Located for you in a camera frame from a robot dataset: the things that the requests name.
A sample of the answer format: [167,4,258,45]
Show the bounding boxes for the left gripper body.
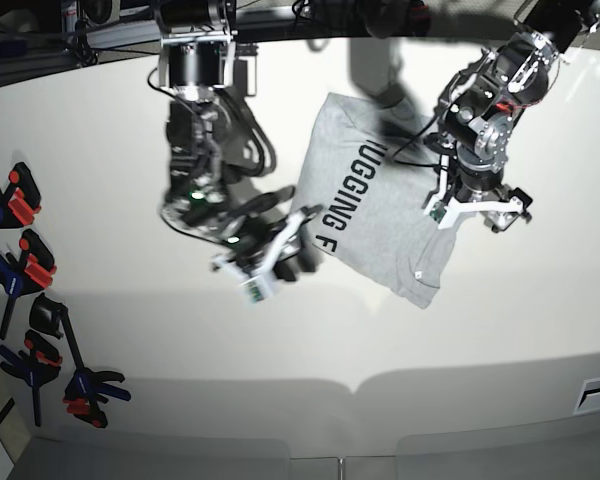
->
[453,149,510,202]

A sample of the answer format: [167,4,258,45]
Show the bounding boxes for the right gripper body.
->
[214,212,300,273]

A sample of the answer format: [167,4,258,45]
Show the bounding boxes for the grey T-shirt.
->
[292,93,457,309]

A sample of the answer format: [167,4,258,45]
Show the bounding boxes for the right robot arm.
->
[147,1,320,282]

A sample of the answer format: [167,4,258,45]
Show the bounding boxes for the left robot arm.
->
[424,0,600,233]

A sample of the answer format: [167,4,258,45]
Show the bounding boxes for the black red clamp at back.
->
[407,0,431,37]

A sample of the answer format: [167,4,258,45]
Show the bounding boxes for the blue orange bar clamp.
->
[0,162,41,230]
[0,228,57,340]

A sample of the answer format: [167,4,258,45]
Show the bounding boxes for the long black bar clamp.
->
[29,293,131,429]

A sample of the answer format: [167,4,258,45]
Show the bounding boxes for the top blue orange bar clamp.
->
[0,162,41,230]

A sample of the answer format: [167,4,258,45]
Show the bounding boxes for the lower left blue bar clamp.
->
[0,329,63,428]

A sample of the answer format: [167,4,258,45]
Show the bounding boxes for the blue storage bin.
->
[0,40,28,61]

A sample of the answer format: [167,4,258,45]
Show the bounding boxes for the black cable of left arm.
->
[388,69,481,167]

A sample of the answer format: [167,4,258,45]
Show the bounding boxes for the aluminium frame rail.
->
[0,6,292,88]

